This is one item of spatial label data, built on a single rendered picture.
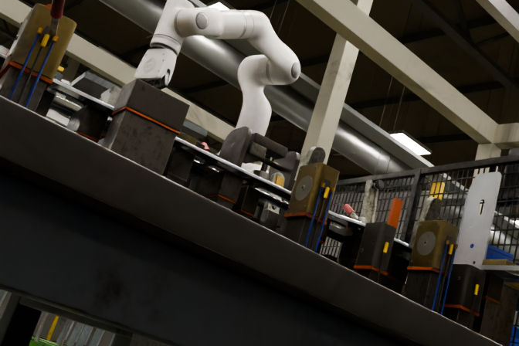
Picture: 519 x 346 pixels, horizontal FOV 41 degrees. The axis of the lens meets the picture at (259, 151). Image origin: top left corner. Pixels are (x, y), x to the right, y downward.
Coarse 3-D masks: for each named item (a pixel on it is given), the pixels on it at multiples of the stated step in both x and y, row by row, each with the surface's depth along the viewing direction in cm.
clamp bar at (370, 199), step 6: (378, 180) 201; (366, 186) 203; (372, 186) 203; (378, 186) 201; (366, 192) 202; (372, 192) 203; (366, 198) 201; (372, 198) 203; (366, 204) 200; (372, 204) 202; (366, 210) 199; (372, 210) 201; (366, 216) 198; (372, 216) 200
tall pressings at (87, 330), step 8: (64, 328) 873; (80, 328) 876; (88, 328) 893; (72, 336) 881; (80, 336) 896; (88, 336) 887; (96, 336) 899; (72, 344) 870; (80, 344) 886; (96, 344) 888
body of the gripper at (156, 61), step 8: (152, 48) 192; (160, 48) 190; (144, 56) 192; (152, 56) 190; (160, 56) 188; (168, 56) 188; (176, 56) 192; (144, 64) 190; (152, 64) 189; (160, 64) 187; (168, 64) 188; (136, 72) 191; (144, 72) 189; (152, 72) 187; (160, 72) 186; (168, 72) 189; (160, 80) 188; (168, 80) 188
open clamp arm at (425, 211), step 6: (432, 198) 169; (438, 198) 169; (426, 204) 170; (432, 204) 169; (438, 204) 170; (426, 210) 169; (432, 210) 169; (438, 210) 170; (420, 216) 170; (426, 216) 168; (432, 216) 169; (414, 234) 169; (414, 240) 168
